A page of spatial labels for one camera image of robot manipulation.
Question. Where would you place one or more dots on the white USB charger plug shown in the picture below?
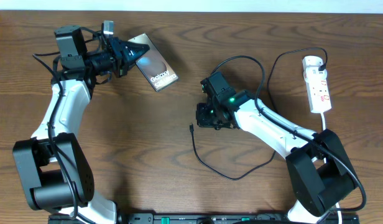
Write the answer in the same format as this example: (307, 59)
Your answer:
(313, 74)

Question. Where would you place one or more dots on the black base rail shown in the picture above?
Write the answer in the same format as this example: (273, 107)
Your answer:
(148, 218)

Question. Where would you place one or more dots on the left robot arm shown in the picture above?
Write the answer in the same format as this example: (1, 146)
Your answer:
(54, 172)

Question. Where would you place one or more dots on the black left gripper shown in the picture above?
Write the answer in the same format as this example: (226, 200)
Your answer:
(118, 50)

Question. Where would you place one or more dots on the white power strip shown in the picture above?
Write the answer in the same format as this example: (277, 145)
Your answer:
(318, 93)

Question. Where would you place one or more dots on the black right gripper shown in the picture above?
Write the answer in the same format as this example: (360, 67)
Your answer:
(201, 119)

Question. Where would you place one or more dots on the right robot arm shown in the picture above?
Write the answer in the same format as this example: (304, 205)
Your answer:
(319, 168)

